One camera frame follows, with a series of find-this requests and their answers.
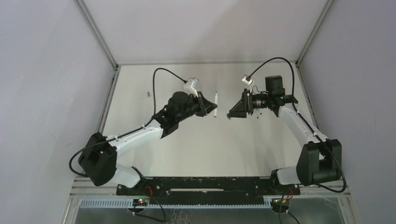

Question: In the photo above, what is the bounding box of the white pen green end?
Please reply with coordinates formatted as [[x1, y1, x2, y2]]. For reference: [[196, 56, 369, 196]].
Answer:
[[213, 91, 218, 118]]

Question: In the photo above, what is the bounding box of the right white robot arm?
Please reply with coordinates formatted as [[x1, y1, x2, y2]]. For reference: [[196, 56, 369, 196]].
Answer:
[[227, 76, 342, 186]]

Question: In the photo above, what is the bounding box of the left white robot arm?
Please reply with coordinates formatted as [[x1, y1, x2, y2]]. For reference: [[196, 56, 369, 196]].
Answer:
[[78, 91, 218, 188]]

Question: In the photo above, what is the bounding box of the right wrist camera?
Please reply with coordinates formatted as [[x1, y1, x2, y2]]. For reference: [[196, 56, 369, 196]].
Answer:
[[242, 75, 254, 93]]

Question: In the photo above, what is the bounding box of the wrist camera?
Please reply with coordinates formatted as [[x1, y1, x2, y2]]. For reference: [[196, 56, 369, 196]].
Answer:
[[242, 75, 254, 93], [184, 77, 199, 98]]

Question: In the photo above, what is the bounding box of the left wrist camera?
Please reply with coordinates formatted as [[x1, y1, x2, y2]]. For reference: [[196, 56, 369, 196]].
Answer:
[[184, 77, 199, 98]]

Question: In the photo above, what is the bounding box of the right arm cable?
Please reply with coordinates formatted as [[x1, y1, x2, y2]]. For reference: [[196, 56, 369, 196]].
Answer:
[[247, 57, 347, 224]]

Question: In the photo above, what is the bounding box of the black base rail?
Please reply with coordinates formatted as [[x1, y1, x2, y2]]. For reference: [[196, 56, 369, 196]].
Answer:
[[116, 176, 301, 206]]

